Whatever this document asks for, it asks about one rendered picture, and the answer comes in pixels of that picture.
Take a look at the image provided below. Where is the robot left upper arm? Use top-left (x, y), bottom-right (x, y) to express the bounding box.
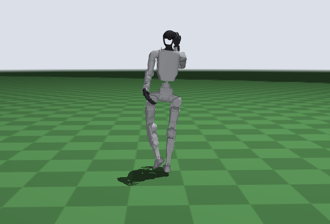
top-left (147, 50), bottom-right (159, 77)

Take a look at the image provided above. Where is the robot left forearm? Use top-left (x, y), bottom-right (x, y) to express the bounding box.
top-left (143, 70), bottom-right (152, 92)

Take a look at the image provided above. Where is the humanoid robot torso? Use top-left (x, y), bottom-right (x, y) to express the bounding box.
top-left (156, 48), bottom-right (180, 102)

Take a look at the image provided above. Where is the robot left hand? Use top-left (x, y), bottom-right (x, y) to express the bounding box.
top-left (142, 88), bottom-right (156, 105)

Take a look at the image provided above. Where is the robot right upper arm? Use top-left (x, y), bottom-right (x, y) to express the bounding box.
top-left (179, 52), bottom-right (187, 69)

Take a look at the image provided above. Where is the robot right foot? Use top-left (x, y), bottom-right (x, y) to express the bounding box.
top-left (163, 164), bottom-right (171, 173)

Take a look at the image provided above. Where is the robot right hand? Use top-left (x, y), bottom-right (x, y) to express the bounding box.
top-left (174, 32), bottom-right (181, 51)

